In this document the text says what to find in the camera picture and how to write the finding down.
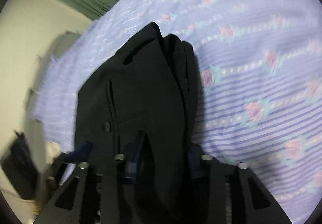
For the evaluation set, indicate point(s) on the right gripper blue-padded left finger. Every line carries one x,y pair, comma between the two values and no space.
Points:
134,153

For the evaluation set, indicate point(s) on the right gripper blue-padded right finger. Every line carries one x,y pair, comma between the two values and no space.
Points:
195,161

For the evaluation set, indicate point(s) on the black pants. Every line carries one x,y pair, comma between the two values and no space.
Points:
150,85

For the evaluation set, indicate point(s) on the grey padded headboard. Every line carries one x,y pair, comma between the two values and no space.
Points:
53,53

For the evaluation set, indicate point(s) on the purple floral striped duvet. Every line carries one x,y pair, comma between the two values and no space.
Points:
260,63

